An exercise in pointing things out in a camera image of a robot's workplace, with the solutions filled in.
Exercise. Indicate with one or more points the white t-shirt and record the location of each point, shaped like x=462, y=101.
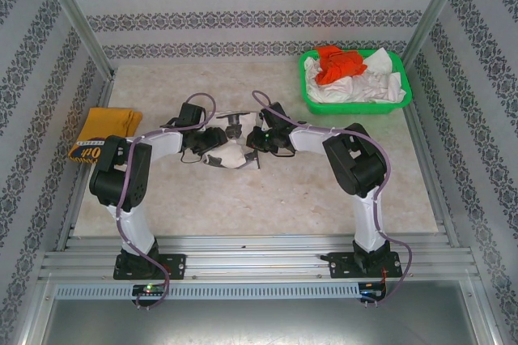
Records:
x=356, y=88
x=230, y=154

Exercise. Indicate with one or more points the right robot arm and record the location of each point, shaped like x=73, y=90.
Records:
x=356, y=167

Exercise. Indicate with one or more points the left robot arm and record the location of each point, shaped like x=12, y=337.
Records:
x=121, y=175

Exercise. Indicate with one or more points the green plastic basket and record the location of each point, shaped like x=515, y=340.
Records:
x=356, y=108

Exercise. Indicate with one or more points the folded yellow printed t-shirt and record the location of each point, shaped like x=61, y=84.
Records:
x=109, y=122

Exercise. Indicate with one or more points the orange t-shirt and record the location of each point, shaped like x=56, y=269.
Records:
x=336, y=65

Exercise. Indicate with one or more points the crumpled white t-shirt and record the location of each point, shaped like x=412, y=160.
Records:
x=356, y=88

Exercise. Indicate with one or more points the aluminium mounting rails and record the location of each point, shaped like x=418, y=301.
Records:
x=251, y=260

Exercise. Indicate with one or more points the small controller board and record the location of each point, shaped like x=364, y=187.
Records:
x=372, y=291
x=147, y=289

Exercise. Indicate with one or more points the sheet metal tray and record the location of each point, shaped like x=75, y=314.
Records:
x=259, y=320

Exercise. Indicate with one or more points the aluminium side rail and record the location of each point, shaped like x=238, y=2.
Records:
x=429, y=158
x=79, y=195

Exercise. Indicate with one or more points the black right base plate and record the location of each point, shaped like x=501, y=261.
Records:
x=338, y=264

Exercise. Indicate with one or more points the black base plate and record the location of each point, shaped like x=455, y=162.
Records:
x=338, y=264
x=174, y=266

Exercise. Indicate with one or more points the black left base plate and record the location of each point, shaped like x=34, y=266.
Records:
x=174, y=266

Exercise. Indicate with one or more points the aluminium frame post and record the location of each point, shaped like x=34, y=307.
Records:
x=73, y=9
x=437, y=9

